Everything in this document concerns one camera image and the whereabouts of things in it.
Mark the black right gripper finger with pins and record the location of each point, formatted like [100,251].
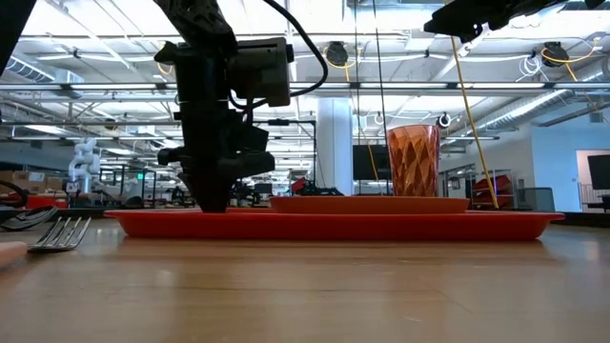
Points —
[453,24]

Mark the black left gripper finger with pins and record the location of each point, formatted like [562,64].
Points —
[220,195]
[200,195]

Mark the orange faceted plastic cup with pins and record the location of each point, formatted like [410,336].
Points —
[413,162]

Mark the orange round plate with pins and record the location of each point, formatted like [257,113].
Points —
[372,205]

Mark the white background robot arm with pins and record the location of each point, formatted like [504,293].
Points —
[85,164]

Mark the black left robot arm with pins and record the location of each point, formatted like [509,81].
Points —
[200,19]

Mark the black background robot arm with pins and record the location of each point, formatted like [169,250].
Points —
[245,193]
[324,192]

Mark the red plastic tray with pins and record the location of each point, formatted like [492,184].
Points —
[333,228]

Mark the red background crate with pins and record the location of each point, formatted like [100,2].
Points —
[298,186]

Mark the white square column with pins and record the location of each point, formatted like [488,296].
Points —
[333,152]

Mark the black monitor screen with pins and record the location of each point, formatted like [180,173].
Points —
[364,164]

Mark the brown cardboard box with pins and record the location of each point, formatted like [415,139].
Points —
[52,183]

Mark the red background bin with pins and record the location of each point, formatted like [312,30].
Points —
[47,202]

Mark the red bin shelf rack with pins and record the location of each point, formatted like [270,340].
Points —
[498,183]

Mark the grey mesh cabinet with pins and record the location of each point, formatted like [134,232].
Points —
[536,200]

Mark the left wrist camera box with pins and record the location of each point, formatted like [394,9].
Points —
[259,71]

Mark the black background workstation frame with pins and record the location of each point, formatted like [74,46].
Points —
[278,122]

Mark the silver ventilation duct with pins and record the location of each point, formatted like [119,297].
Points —
[548,102]

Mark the black wall screen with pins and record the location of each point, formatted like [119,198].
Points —
[599,171]

